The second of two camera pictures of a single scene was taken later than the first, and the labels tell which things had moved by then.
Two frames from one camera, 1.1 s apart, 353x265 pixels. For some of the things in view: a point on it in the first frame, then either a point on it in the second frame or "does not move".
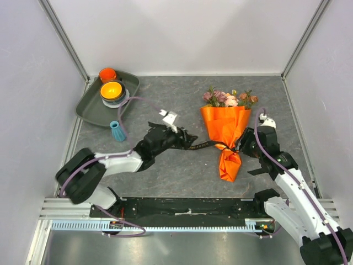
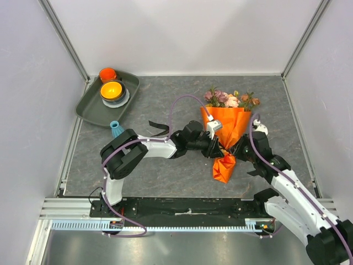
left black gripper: x=187 y=140 to x=213 y=150
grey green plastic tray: x=91 y=108 does not move
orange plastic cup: x=107 y=74 does not move
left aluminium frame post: x=47 y=6 does not move
